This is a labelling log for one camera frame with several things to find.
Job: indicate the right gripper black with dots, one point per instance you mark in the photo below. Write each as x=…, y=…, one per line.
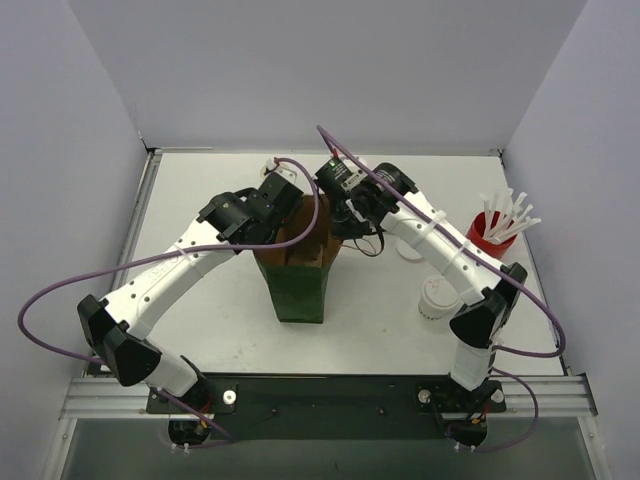
x=347, y=220

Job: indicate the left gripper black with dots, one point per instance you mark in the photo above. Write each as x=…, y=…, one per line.
x=279, y=189

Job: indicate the brown green paper bag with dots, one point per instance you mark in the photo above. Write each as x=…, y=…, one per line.
x=298, y=293

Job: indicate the white paper coffee cup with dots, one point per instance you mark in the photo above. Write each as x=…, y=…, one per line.
x=430, y=313

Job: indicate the white plastic cup lid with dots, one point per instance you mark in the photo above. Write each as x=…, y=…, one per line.
x=439, y=293

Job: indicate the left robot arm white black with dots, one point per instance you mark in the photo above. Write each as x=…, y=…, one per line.
x=117, y=326

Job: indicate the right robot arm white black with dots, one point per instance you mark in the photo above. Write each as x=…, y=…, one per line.
x=360, y=206

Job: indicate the white plastic lid stack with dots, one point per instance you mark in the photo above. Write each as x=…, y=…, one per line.
x=408, y=253

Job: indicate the white wrapped straws bundle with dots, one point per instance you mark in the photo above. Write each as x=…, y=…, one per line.
x=506, y=216

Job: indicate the red straw holder cup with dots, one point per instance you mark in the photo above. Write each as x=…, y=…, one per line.
x=491, y=247

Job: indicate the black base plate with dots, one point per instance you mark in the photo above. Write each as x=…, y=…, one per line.
x=346, y=407

